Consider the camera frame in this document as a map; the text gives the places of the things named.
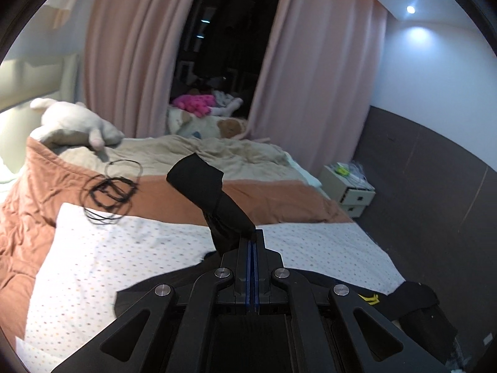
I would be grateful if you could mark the black shirt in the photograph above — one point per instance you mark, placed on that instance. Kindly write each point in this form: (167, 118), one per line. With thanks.
(242, 310)

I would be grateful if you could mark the green item on cabinet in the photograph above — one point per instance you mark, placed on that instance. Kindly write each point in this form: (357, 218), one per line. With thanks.
(342, 171)

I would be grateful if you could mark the pink curtain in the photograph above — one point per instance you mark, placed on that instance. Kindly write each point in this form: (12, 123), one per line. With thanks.
(130, 53)
(315, 85)

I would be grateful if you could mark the white dotted bed sheet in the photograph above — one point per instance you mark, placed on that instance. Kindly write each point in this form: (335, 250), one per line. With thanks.
(75, 289)

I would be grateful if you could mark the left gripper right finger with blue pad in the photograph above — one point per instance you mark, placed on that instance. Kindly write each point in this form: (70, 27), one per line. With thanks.
(266, 295)

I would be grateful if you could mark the orange brown quilt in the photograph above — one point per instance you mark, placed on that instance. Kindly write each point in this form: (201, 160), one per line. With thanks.
(28, 217)

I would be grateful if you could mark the white plush toy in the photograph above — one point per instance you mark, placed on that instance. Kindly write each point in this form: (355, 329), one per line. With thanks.
(72, 124)

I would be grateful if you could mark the brown white plush dog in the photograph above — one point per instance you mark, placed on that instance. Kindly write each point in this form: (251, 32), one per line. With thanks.
(185, 124)

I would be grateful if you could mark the white bedside cabinet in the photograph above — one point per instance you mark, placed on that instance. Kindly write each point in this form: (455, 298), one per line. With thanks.
(352, 194)

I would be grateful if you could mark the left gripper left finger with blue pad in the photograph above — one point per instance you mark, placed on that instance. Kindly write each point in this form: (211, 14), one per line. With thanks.
(240, 264)

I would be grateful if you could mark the left pink curtain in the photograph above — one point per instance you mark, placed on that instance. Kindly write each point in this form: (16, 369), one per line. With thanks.
(130, 53)

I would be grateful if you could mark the right pink curtain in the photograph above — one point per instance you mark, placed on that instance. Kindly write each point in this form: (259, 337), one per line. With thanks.
(315, 85)

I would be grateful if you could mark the cream padded headboard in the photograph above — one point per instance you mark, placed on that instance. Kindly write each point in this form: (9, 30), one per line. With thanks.
(23, 80)

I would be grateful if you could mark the pink plush toy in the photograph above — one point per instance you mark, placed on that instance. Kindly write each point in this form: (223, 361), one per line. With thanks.
(198, 105)

